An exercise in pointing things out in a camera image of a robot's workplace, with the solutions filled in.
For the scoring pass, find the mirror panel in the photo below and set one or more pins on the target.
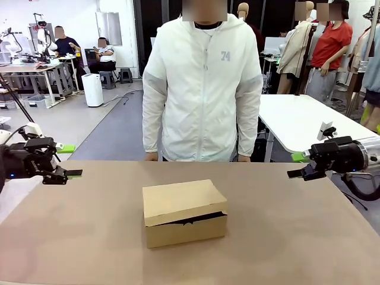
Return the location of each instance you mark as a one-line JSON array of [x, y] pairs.
[[109, 28]]

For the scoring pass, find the brown cardboard box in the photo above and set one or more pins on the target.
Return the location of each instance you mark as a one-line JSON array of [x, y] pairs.
[[181, 202]]

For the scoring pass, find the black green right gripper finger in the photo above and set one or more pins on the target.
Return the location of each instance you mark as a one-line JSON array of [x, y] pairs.
[[300, 156], [308, 174]]

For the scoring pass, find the clear plastic bin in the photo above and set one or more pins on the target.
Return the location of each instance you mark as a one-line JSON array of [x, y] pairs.
[[35, 101]]

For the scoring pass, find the mannequin in beige coat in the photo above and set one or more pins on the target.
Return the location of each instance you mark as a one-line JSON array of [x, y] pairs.
[[292, 53]]

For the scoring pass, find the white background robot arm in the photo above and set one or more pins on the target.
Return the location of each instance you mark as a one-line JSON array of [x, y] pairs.
[[44, 38]]

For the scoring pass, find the tan mannequin in dark top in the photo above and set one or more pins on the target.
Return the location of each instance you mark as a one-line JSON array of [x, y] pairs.
[[252, 26]]

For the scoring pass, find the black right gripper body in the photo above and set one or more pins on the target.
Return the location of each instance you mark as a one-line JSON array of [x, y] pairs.
[[338, 157]]

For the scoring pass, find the black tripod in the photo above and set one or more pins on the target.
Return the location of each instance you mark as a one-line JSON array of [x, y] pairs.
[[15, 98]]

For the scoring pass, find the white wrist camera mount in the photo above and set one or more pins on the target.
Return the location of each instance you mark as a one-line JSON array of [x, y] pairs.
[[325, 130], [34, 130]]

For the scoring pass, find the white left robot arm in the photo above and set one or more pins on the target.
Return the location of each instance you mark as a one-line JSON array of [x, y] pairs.
[[3, 136]]

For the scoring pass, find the mannequin in red shirt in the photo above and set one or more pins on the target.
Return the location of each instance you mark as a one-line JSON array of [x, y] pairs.
[[329, 47]]

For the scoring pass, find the person's right hand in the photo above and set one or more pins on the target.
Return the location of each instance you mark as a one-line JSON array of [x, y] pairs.
[[151, 157]]

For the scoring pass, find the person in white jacket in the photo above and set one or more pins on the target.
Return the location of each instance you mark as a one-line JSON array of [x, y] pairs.
[[205, 89]]

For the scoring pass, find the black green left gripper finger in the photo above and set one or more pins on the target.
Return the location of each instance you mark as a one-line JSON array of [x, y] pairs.
[[66, 148], [56, 176]]

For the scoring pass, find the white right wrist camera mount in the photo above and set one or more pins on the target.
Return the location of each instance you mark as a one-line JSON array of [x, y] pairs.
[[325, 130]]

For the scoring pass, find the grey plastic stool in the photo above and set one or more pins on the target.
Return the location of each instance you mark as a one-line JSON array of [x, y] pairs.
[[107, 80], [126, 75]]

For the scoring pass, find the seated person in dark shirt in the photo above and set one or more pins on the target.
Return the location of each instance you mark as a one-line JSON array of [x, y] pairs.
[[66, 47]]

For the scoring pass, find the grey workbench table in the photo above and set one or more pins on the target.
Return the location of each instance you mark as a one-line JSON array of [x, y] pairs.
[[26, 69]]

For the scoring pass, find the white air purifier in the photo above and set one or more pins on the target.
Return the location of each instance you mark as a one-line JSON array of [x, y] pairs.
[[92, 90]]

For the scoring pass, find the white table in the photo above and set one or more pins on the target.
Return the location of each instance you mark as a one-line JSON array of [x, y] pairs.
[[297, 118]]

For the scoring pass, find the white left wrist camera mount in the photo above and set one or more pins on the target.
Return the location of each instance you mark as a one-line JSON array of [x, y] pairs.
[[34, 130]]

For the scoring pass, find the person's left hand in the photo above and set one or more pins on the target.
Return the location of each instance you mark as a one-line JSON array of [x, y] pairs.
[[245, 159]]

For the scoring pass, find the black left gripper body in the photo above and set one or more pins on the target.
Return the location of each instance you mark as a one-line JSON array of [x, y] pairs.
[[29, 158]]

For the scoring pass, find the seated person in white shirt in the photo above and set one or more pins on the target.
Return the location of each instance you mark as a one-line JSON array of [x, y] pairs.
[[105, 56]]

